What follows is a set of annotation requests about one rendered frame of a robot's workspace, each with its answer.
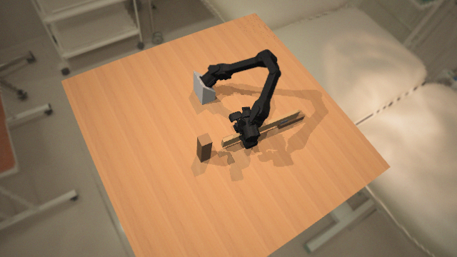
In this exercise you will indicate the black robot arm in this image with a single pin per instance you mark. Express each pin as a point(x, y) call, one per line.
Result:
point(251, 119)

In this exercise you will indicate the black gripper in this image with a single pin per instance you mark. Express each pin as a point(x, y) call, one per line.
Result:
point(239, 128)

